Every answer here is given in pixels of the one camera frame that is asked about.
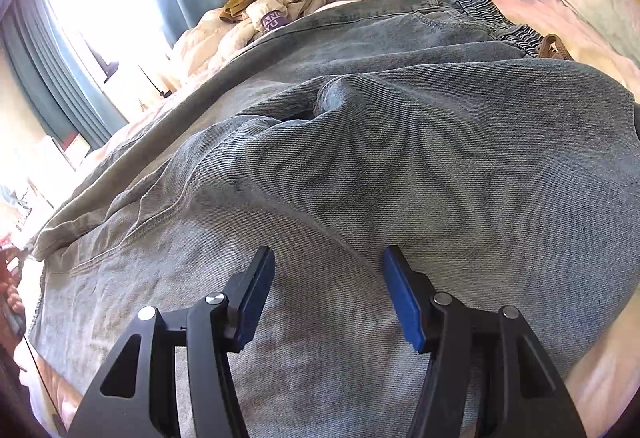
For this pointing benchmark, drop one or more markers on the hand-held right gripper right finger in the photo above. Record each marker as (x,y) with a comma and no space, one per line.
(402,298)

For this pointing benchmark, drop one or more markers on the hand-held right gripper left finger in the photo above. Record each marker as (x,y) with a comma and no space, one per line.
(255,298)

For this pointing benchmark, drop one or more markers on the grey-blue denim jeans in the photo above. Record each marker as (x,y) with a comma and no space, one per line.
(375,168)

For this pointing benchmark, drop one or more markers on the pastel patchwork duvet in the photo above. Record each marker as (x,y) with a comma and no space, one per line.
(615,368)

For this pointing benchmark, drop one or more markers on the narrow blue curtain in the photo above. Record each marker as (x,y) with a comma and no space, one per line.
(60,88)

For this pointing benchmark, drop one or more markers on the white garment with purple label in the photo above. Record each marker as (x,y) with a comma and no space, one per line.
(260,10)

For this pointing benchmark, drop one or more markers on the mustard yellow garment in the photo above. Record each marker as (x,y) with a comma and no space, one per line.
(245,0)

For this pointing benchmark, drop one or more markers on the dark framed window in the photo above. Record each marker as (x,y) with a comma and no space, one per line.
(100,8)

